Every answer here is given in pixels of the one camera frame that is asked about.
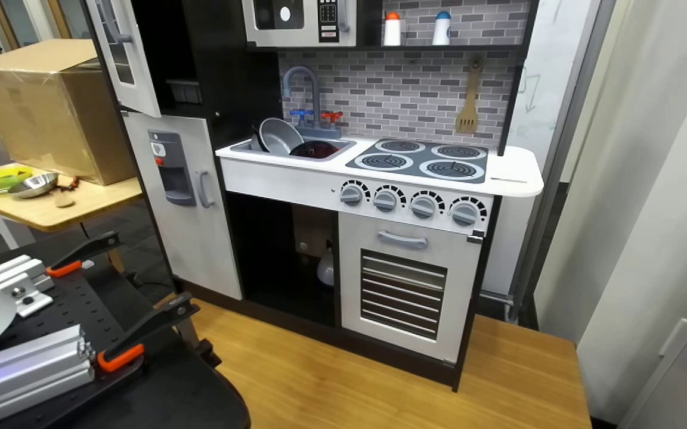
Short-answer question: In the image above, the white door with note blackboard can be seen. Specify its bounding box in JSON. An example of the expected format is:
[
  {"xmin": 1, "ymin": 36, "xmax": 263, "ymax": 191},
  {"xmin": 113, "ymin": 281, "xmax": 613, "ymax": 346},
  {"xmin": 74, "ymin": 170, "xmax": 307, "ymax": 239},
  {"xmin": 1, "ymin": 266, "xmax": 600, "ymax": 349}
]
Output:
[{"xmin": 86, "ymin": 0, "xmax": 164, "ymax": 121}]

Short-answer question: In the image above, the white tall cabinet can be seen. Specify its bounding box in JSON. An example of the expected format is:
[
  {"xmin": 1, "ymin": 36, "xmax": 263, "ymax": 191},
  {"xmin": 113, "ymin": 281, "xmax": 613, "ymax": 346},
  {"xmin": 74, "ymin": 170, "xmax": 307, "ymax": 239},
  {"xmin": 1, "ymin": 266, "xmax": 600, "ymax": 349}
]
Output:
[{"xmin": 576, "ymin": 33, "xmax": 687, "ymax": 429}]

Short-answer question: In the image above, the grey stove knob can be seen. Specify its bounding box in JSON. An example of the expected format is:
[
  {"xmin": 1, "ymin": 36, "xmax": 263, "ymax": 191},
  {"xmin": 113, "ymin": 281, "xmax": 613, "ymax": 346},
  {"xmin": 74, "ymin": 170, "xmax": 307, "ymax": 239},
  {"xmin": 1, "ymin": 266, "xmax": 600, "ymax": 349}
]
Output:
[
  {"xmin": 337, "ymin": 178, "xmax": 372, "ymax": 212},
  {"xmin": 407, "ymin": 189, "xmax": 445, "ymax": 225},
  {"xmin": 445, "ymin": 194, "xmax": 488, "ymax": 231},
  {"xmin": 370, "ymin": 183, "xmax": 407, "ymax": 216}
]

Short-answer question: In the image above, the grey plastic jug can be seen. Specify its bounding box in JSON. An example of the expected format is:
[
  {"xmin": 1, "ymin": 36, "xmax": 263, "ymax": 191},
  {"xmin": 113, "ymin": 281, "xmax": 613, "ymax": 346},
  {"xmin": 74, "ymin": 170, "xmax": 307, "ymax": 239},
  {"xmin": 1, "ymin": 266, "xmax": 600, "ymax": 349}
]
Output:
[{"xmin": 314, "ymin": 241, "xmax": 338, "ymax": 289}]

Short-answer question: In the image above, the dark red round lid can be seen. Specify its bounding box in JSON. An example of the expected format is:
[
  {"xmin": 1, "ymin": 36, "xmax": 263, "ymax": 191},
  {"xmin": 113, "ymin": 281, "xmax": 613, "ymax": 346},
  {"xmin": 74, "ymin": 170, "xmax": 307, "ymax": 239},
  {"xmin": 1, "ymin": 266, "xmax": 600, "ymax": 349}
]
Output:
[{"xmin": 288, "ymin": 138, "xmax": 344, "ymax": 159}]

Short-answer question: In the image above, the black and white toy kitchen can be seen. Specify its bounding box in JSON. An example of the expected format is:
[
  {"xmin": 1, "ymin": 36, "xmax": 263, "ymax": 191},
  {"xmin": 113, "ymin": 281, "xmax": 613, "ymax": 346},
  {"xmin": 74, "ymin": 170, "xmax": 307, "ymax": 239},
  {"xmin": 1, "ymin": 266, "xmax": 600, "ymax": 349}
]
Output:
[{"xmin": 82, "ymin": 0, "xmax": 549, "ymax": 394}]

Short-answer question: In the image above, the grey four burner hob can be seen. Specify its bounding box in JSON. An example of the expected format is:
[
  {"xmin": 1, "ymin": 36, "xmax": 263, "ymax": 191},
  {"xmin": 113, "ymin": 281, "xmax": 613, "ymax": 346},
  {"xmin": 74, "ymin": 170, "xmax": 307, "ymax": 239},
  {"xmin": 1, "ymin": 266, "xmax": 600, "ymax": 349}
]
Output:
[{"xmin": 344, "ymin": 133, "xmax": 492, "ymax": 187}]

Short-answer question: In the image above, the grey toy pot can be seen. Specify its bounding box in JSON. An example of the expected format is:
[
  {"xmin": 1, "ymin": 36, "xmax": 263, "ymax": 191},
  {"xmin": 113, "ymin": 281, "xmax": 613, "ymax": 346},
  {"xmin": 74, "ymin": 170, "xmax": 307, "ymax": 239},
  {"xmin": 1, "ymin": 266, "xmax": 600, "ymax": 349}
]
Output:
[{"xmin": 254, "ymin": 115, "xmax": 307, "ymax": 159}]

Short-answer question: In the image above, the grey toy faucet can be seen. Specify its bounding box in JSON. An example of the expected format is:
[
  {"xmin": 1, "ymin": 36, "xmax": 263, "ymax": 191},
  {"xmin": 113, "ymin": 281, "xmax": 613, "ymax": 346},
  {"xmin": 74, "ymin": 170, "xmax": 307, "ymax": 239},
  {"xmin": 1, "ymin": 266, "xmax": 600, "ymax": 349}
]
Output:
[{"xmin": 278, "ymin": 65, "xmax": 323, "ymax": 133}]

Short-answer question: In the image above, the wooden toy spatula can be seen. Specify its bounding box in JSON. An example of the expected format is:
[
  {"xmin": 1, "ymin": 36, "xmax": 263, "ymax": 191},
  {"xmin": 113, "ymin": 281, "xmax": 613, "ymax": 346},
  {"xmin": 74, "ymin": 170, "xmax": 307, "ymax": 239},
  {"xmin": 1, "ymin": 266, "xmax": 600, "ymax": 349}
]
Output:
[{"xmin": 453, "ymin": 55, "xmax": 486, "ymax": 136}]

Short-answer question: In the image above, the wooden platform board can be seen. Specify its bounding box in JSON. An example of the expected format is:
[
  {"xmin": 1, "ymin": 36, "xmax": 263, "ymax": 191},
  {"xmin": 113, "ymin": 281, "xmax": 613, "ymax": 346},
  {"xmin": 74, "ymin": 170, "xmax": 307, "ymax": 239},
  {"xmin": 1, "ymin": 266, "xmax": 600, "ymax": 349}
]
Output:
[{"xmin": 189, "ymin": 296, "xmax": 594, "ymax": 429}]

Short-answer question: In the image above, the white bottle orange cap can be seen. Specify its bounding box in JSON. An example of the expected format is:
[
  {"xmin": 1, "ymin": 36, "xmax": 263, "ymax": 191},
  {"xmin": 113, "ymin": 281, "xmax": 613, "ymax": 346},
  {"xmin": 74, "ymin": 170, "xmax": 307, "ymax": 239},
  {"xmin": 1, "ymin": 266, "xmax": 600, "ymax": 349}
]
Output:
[{"xmin": 378, "ymin": 9, "xmax": 404, "ymax": 49}]

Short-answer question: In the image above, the toy microwave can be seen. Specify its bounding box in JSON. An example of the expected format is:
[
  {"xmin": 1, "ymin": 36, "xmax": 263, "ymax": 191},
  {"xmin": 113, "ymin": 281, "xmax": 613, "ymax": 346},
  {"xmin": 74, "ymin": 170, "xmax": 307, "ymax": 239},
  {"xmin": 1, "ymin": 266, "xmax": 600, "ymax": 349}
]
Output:
[{"xmin": 239, "ymin": 0, "xmax": 359, "ymax": 49}]

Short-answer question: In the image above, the white bottle blue cap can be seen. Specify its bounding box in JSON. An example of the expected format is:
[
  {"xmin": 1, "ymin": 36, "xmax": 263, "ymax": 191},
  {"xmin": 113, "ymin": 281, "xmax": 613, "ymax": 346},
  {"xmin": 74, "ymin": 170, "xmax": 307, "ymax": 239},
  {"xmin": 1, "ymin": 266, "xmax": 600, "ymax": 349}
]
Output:
[{"xmin": 428, "ymin": 8, "xmax": 455, "ymax": 47}]

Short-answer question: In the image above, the black orange bar clamp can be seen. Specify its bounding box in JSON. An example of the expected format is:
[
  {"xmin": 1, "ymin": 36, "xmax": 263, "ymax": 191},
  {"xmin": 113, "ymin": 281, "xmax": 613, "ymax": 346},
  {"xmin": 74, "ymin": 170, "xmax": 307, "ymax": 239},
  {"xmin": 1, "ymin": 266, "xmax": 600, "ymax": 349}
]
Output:
[
  {"xmin": 93, "ymin": 291, "xmax": 202, "ymax": 378},
  {"xmin": 43, "ymin": 229, "xmax": 121, "ymax": 281}
]

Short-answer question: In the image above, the black perforated robot table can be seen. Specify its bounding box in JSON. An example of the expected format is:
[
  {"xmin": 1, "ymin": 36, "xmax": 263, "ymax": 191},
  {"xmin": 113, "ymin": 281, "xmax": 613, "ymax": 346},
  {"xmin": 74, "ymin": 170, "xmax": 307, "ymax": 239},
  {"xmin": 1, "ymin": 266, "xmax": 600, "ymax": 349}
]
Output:
[{"xmin": 0, "ymin": 227, "xmax": 253, "ymax": 429}]

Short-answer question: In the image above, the light wooden table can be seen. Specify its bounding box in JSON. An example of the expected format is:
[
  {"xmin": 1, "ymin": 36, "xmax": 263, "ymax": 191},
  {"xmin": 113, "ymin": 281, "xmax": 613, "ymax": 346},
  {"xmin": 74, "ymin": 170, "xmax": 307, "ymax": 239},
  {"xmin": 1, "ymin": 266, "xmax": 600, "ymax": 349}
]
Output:
[{"xmin": 0, "ymin": 159, "xmax": 144, "ymax": 235}]

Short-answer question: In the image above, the small brown item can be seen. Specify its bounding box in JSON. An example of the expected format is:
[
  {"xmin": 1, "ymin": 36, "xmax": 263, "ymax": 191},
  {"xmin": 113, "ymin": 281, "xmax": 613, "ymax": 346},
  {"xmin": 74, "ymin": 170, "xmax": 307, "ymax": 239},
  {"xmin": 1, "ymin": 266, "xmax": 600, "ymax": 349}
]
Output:
[{"xmin": 50, "ymin": 171, "xmax": 82, "ymax": 212}]

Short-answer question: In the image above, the metal bowl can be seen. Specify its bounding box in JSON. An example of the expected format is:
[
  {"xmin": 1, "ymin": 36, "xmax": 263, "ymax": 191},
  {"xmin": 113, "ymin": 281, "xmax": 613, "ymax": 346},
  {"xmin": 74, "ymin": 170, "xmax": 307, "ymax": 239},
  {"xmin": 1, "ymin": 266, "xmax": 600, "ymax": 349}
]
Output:
[{"xmin": 4, "ymin": 170, "xmax": 61, "ymax": 202}]

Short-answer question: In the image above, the large cardboard box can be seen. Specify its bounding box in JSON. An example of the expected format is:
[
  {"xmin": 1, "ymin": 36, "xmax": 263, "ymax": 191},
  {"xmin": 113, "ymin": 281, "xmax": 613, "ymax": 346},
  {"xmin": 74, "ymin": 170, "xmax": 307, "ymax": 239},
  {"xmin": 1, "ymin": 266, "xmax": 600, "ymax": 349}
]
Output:
[{"xmin": 0, "ymin": 36, "xmax": 140, "ymax": 189}]

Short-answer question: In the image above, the yellow green toy item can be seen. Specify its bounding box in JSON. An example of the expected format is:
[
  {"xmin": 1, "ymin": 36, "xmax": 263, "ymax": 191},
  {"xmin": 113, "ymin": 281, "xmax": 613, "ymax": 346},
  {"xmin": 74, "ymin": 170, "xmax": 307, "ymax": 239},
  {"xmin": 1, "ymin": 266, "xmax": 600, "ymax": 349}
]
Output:
[{"xmin": 0, "ymin": 163, "xmax": 35, "ymax": 194}]

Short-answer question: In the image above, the large aluminium extrusion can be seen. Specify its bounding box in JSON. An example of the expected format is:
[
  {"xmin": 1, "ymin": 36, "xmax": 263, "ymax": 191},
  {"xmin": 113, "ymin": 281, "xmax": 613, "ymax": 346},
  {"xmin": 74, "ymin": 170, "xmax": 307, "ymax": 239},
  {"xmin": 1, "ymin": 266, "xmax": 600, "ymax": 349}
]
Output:
[{"xmin": 0, "ymin": 319, "xmax": 97, "ymax": 429}]

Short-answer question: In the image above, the grey oven door handle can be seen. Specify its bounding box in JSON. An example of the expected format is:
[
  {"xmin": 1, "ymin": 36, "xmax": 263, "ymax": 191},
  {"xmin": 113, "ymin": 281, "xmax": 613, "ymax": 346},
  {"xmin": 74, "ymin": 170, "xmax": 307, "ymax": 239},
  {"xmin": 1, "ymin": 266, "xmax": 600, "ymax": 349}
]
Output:
[{"xmin": 375, "ymin": 227, "xmax": 432, "ymax": 253}]

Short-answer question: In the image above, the red tap handle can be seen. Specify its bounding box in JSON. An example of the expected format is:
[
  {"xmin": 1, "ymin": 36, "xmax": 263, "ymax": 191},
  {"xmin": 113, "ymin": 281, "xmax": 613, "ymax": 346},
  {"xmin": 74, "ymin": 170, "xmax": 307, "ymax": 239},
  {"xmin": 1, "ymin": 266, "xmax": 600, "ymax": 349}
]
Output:
[{"xmin": 316, "ymin": 110, "xmax": 345, "ymax": 132}]

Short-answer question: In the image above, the grey dispenser door handle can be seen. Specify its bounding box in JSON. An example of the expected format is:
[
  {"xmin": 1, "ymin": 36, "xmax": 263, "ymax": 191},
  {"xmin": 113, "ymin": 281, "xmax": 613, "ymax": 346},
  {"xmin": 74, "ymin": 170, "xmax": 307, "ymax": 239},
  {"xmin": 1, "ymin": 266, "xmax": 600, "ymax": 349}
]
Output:
[{"xmin": 195, "ymin": 170, "xmax": 221, "ymax": 212}]

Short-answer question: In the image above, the small aluminium extrusion with bracket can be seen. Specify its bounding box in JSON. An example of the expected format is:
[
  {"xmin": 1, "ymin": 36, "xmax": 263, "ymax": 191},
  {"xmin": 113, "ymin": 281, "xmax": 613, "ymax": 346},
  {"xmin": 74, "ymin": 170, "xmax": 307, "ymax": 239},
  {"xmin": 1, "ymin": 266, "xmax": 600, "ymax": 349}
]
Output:
[{"xmin": 0, "ymin": 253, "xmax": 56, "ymax": 321}]

